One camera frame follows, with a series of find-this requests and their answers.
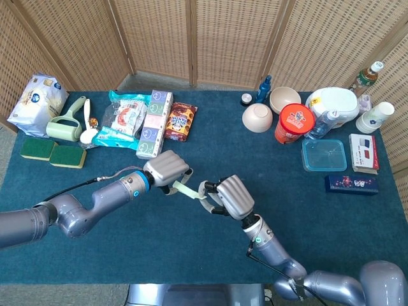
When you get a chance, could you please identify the white plastic spoon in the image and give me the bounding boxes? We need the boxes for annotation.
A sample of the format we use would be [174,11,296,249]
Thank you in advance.
[79,98,99,144]

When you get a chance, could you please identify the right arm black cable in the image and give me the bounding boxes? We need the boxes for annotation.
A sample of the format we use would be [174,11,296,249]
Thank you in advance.
[246,237,328,306]

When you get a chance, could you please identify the pastel tissue pack box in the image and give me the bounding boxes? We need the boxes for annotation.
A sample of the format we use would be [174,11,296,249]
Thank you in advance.
[136,89,174,162]

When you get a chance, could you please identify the white paper cup stack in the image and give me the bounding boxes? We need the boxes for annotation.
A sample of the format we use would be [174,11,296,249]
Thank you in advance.
[355,101,395,134]

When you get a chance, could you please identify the white flour bag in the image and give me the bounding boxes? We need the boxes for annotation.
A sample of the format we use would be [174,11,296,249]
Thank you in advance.
[6,73,69,138]

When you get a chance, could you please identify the teal snack bag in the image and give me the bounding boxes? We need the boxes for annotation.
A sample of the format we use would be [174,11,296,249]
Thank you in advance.
[92,90,152,151]

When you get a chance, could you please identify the white lidded plastic tub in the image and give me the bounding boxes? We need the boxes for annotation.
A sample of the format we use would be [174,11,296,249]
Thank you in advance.
[305,87,360,129]

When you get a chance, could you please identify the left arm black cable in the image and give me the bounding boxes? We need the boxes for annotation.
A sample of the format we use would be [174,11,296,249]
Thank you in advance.
[43,165,147,202]

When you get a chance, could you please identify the pale green strip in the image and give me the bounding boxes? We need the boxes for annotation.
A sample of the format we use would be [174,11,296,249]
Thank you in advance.
[173,180,200,199]

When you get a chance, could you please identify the green lint roller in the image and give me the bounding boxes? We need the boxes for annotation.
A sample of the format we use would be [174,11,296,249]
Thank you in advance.
[46,96,87,142]

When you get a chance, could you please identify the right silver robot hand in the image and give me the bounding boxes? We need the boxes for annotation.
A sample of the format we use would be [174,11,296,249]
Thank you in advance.
[198,174,255,221]

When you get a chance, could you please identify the clear container blue lid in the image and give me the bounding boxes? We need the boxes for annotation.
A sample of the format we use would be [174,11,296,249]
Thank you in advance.
[301,138,347,173]

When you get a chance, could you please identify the brown chocolate cookie packet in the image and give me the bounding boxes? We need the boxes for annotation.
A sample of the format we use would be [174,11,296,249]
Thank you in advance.
[164,101,198,143]

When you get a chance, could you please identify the green yellow sponge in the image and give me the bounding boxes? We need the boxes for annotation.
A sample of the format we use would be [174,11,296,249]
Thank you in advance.
[49,145,87,169]
[19,137,59,162]

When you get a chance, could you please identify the dark blue long box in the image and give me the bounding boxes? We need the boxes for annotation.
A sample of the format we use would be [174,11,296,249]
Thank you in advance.
[324,173,380,195]

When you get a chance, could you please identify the white red blue card box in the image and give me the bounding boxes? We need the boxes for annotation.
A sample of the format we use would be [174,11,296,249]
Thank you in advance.
[348,133,380,175]

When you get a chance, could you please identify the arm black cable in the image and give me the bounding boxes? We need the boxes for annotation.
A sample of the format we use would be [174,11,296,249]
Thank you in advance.
[246,237,328,306]
[43,165,147,202]

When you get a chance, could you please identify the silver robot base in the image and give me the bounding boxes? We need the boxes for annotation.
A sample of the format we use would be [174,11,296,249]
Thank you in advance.
[126,283,267,306]

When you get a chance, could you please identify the green tea bottle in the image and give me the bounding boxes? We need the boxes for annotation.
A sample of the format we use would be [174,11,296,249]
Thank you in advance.
[349,61,384,96]

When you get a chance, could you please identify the blue spray bottle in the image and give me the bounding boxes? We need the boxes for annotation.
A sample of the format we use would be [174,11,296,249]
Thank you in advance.
[256,75,272,105]

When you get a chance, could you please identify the clear water bottle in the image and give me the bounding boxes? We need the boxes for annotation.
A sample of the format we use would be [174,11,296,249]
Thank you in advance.
[304,110,340,141]

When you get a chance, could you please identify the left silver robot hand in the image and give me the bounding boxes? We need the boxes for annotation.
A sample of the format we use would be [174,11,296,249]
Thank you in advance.
[142,149,194,196]

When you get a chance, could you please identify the beige bowl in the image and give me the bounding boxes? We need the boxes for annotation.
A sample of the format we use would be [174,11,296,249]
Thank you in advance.
[269,86,302,115]
[242,103,274,133]

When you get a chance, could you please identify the wicker folding screen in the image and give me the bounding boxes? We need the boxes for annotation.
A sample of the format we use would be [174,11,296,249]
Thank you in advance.
[0,0,408,173]

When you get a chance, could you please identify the small purple packet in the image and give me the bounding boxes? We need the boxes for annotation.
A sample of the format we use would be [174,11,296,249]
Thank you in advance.
[357,94,373,113]

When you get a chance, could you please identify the teal table cloth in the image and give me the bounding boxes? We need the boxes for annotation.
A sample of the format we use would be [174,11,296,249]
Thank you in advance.
[0,91,408,285]

